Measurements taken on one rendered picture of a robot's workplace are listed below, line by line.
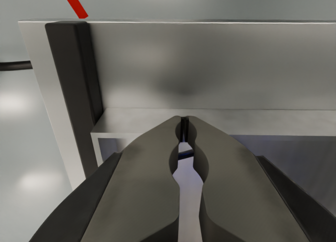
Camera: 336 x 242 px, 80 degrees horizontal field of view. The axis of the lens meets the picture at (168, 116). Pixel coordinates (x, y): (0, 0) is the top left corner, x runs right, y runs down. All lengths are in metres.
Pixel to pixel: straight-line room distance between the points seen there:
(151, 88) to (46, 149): 1.42
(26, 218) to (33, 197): 0.30
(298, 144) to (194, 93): 0.10
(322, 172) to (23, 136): 1.51
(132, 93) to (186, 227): 0.17
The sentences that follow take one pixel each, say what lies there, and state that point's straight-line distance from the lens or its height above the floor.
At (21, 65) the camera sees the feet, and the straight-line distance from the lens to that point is 1.19.
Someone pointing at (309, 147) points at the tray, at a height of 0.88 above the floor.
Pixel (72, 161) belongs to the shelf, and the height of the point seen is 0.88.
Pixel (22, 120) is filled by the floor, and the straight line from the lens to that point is 1.49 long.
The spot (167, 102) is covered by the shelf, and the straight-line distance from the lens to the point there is 0.16.
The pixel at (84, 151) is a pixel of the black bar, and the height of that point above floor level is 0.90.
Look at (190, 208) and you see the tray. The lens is 0.23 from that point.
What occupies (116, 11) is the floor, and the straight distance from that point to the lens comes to 1.05.
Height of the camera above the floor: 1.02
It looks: 61 degrees down
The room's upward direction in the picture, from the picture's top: 176 degrees counter-clockwise
